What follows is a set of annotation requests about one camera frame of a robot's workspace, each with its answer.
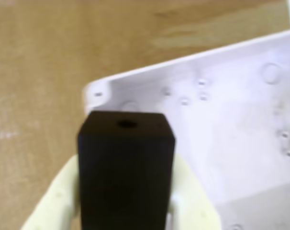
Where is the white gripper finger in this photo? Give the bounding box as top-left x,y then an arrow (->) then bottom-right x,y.
167,153 -> 221,230
20,153 -> 81,230

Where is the black rectangular block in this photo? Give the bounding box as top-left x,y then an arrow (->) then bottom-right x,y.
77,110 -> 176,230

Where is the pale lilac plastic box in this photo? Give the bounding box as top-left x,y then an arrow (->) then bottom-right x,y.
82,30 -> 290,230

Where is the brown cardboard sheet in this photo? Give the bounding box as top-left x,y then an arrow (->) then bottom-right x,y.
0,0 -> 290,230

